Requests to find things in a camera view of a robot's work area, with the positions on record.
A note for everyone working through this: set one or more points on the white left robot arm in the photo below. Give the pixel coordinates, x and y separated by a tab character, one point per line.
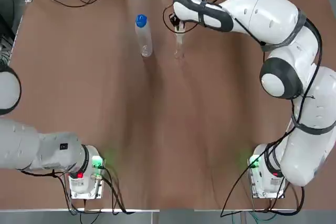
52	150

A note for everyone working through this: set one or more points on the clear condiment bottle white cap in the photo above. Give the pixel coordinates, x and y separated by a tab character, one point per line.
179	43

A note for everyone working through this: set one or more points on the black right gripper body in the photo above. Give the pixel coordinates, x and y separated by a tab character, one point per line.
175	20

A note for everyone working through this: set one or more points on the clear drink bottle blue cap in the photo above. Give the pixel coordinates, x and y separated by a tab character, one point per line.
144	37

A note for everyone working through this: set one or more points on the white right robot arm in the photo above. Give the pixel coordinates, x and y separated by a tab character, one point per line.
262	11

